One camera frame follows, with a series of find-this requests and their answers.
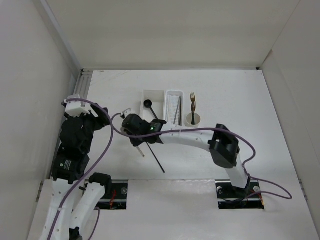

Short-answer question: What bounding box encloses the brown wooden fork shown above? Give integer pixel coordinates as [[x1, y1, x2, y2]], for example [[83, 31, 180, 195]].
[[191, 102, 196, 125]]

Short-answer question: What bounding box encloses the white perforated basket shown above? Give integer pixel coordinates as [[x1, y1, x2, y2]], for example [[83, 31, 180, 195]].
[[163, 90, 184, 125]]

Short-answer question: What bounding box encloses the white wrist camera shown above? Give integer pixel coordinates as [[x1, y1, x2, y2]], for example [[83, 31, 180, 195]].
[[120, 108, 132, 119], [62, 94, 90, 117]]

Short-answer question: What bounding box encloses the cream paper cup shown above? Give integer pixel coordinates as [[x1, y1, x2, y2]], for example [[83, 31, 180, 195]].
[[184, 113, 201, 128]]

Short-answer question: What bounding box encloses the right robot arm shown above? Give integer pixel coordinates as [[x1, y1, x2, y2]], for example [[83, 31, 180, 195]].
[[121, 113, 250, 197]]

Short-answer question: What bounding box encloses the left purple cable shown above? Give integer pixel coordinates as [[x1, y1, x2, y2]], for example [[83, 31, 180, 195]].
[[44, 98, 115, 240]]

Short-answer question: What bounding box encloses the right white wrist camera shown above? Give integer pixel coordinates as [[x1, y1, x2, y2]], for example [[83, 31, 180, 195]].
[[120, 108, 132, 119]]

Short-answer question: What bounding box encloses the gold fork black handle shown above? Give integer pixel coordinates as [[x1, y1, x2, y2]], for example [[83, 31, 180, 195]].
[[190, 92, 196, 125]]

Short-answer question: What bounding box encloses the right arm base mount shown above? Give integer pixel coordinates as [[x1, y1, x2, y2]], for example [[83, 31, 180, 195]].
[[215, 180, 265, 210]]

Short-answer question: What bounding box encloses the cream wooden spoon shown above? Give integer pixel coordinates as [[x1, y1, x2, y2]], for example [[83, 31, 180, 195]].
[[136, 146, 145, 158]]

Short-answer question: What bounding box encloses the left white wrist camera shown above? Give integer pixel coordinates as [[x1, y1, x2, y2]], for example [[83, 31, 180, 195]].
[[62, 94, 90, 117]]

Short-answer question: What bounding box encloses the white square box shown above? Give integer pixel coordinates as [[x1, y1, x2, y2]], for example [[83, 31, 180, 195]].
[[138, 89, 166, 123]]

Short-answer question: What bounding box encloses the aluminium rail frame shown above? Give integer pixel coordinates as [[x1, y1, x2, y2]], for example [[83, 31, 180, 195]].
[[48, 69, 94, 178]]

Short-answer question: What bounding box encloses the dark thin chopstick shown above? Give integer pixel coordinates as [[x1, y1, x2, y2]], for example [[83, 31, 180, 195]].
[[146, 143, 166, 174]]

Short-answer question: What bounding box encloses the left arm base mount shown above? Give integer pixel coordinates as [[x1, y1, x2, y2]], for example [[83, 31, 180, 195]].
[[96, 180, 128, 210]]

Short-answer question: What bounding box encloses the black spoon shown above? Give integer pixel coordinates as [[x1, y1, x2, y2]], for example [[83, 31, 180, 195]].
[[143, 99, 159, 120]]

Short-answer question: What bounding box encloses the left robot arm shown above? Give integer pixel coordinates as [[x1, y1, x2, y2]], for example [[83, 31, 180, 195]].
[[40, 99, 112, 240]]

